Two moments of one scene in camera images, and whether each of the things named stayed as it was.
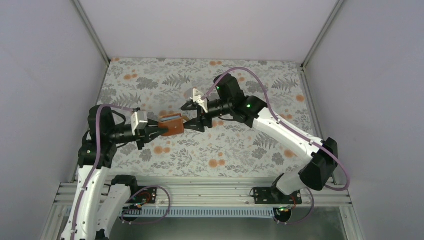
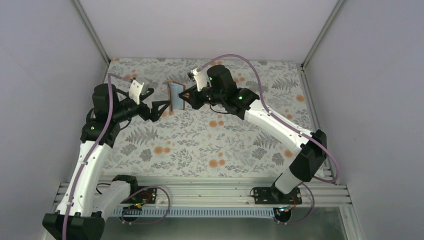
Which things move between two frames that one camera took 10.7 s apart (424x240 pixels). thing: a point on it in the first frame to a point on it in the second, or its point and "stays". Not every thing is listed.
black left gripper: (143, 133) to (147, 110)
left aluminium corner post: (92, 31) stays
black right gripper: (203, 115) to (195, 98)
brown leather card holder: (174, 122) to (175, 101)
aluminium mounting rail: (215, 191) stays
